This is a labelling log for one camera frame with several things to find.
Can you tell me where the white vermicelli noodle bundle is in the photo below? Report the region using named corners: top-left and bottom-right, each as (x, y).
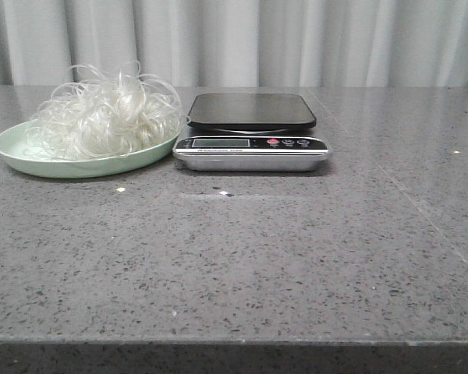
top-left (23, 61), bottom-right (189, 161)

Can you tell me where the black silver kitchen scale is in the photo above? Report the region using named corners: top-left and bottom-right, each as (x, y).
top-left (173, 93), bottom-right (332, 172)

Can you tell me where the light green plastic plate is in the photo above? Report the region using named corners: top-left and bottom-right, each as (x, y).
top-left (0, 122), bottom-right (177, 179)

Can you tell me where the white pleated curtain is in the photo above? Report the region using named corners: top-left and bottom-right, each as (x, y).
top-left (0, 1), bottom-right (468, 87)

